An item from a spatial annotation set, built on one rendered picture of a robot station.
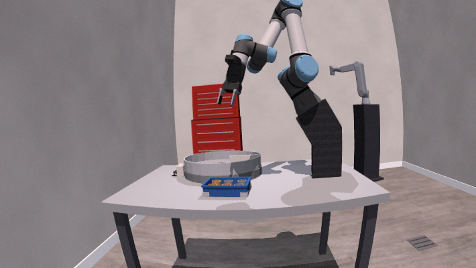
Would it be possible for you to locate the blue crate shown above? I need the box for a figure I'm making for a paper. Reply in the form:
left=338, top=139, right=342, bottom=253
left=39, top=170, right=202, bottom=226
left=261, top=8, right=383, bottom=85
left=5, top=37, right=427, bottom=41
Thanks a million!
left=201, top=177, right=251, bottom=197

